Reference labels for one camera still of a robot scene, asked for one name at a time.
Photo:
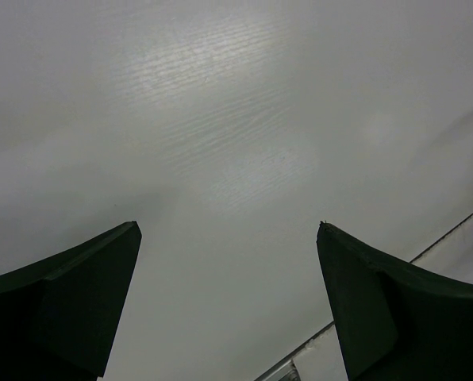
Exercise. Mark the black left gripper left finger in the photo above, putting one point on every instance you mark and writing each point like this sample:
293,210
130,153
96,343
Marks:
59,316

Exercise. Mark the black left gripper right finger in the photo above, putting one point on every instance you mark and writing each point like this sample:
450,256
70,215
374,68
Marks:
394,320

